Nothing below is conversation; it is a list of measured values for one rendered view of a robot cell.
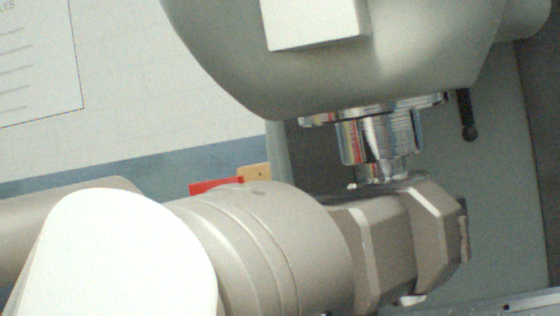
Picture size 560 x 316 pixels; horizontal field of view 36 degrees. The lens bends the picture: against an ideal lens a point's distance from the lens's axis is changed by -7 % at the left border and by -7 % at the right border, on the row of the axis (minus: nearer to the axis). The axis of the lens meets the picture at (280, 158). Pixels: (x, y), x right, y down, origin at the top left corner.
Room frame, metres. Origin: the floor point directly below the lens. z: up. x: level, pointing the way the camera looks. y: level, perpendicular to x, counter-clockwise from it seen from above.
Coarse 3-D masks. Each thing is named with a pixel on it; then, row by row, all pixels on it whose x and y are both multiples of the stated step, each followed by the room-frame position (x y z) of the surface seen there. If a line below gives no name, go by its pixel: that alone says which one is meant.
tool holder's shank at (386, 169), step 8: (384, 160) 0.49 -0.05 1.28; (392, 160) 0.49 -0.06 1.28; (400, 160) 0.49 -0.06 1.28; (368, 168) 0.50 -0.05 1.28; (376, 168) 0.49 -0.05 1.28; (384, 168) 0.49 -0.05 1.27; (392, 168) 0.49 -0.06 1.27; (400, 168) 0.49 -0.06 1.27; (368, 176) 0.50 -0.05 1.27; (376, 176) 0.49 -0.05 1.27; (384, 176) 0.49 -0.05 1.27; (392, 176) 0.49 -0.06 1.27
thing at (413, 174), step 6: (408, 174) 0.49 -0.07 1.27; (414, 174) 0.49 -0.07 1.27; (420, 174) 0.49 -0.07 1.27; (426, 174) 0.49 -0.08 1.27; (360, 180) 0.51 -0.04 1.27; (366, 180) 0.51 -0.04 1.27; (378, 180) 0.49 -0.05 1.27; (384, 180) 0.49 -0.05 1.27; (390, 180) 0.48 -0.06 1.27; (396, 180) 0.48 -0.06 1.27; (402, 180) 0.48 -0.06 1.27; (408, 180) 0.48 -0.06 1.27; (414, 180) 0.48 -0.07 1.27; (348, 186) 0.50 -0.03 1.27; (354, 186) 0.49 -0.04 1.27; (360, 186) 0.49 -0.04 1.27; (366, 186) 0.49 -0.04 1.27
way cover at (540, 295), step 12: (552, 288) 0.83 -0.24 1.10; (492, 300) 0.85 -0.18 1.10; (504, 300) 0.84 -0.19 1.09; (516, 300) 0.84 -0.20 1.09; (528, 300) 0.83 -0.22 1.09; (540, 300) 0.83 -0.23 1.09; (552, 300) 0.83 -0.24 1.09; (420, 312) 0.87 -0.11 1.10; (432, 312) 0.86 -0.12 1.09; (444, 312) 0.86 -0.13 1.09; (456, 312) 0.86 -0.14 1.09; (468, 312) 0.85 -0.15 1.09; (480, 312) 0.85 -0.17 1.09; (492, 312) 0.84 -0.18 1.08; (504, 312) 0.84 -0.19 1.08; (516, 312) 0.84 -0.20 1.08; (528, 312) 0.83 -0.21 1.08; (540, 312) 0.83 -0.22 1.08; (552, 312) 0.82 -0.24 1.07
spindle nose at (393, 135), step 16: (400, 112) 0.48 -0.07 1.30; (416, 112) 0.49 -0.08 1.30; (336, 128) 0.50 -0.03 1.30; (352, 128) 0.49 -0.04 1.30; (368, 128) 0.48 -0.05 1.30; (384, 128) 0.48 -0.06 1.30; (400, 128) 0.48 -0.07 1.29; (416, 128) 0.49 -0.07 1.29; (352, 144) 0.49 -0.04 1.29; (368, 144) 0.48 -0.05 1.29; (384, 144) 0.48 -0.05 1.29; (400, 144) 0.48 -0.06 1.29; (416, 144) 0.49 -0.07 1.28; (352, 160) 0.49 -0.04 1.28; (368, 160) 0.48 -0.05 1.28
